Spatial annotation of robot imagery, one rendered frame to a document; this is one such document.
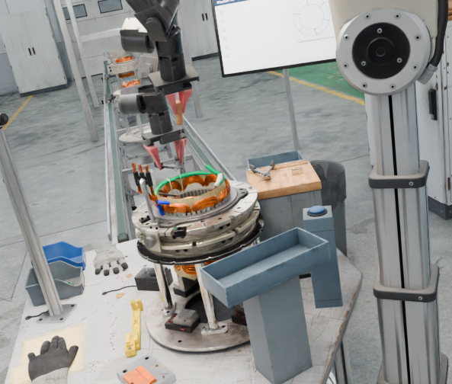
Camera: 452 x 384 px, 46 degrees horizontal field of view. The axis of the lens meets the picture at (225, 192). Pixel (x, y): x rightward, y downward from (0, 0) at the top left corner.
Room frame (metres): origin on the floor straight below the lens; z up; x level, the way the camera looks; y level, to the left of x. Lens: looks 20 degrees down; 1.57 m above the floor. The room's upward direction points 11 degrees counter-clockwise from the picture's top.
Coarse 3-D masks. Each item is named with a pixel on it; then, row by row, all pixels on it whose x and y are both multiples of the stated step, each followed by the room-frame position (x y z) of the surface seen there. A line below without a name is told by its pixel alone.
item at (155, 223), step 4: (144, 180) 1.16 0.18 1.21; (144, 184) 1.15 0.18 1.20; (144, 188) 1.15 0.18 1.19; (144, 192) 1.15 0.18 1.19; (148, 196) 1.16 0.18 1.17; (148, 200) 1.15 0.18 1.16; (148, 204) 1.15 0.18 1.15; (148, 208) 1.15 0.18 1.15; (152, 212) 1.17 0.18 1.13; (152, 216) 1.16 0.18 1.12; (152, 220) 1.15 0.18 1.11; (156, 220) 1.17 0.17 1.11; (152, 224) 1.15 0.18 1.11; (156, 224) 1.15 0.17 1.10
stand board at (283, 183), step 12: (288, 168) 1.47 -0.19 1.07; (312, 168) 1.44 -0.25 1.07; (252, 180) 1.44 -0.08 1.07; (276, 180) 1.40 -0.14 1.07; (288, 180) 1.38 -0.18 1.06; (300, 180) 1.36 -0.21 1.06; (312, 180) 1.34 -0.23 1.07; (264, 192) 1.33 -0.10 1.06; (276, 192) 1.33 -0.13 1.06; (288, 192) 1.33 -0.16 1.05; (300, 192) 1.33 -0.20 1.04
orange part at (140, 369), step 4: (136, 368) 1.04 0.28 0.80; (140, 368) 1.04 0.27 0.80; (144, 368) 1.03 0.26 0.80; (132, 372) 1.03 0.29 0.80; (136, 372) 1.03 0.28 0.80; (140, 372) 1.02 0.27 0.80; (144, 372) 1.02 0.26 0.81; (148, 372) 1.02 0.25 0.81; (124, 376) 1.02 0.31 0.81; (128, 376) 1.01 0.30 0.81; (132, 376) 1.01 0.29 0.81; (136, 376) 1.01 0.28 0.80; (140, 376) 1.01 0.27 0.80; (144, 376) 1.00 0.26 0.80; (148, 376) 1.00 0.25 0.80; (152, 376) 1.00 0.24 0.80; (124, 380) 1.02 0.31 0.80; (128, 380) 1.00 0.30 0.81; (132, 380) 1.00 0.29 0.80; (136, 380) 1.00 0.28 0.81; (140, 380) 0.99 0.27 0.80; (144, 380) 0.99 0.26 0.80; (148, 380) 0.99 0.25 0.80; (152, 380) 0.99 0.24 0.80
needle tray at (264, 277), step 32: (256, 256) 1.02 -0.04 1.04; (288, 256) 1.02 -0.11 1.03; (320, 256) 0.97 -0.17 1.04; (224, 288) 0.87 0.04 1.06; (256, 288) 0.90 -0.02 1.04; (288, 288) 0.95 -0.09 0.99; (256, 320) 0.94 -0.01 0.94; (288, 320) 0.94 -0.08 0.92; (256, 352) 0.97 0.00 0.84; (288, 352) 0.94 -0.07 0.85
